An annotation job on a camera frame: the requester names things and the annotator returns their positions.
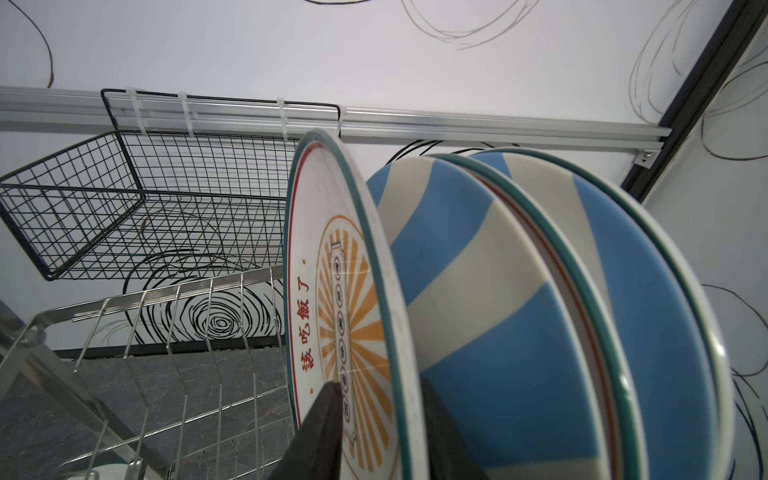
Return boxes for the white plate red characters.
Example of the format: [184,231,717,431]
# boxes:
[431,152,649,480]

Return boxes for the black wire basket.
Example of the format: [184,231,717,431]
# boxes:
[1,87,343,281]

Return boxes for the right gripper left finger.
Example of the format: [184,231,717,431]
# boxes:
[269,382,343,480]

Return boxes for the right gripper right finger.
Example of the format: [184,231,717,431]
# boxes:
[421,377,489,480]

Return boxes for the orange sunburst plate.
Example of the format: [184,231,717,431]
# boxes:
[283,130,430,479]

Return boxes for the blue white striped plate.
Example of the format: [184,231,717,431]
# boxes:
[470,149,721,480]

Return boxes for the stainless steel dish rack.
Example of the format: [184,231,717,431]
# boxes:
[1,266,295,479]

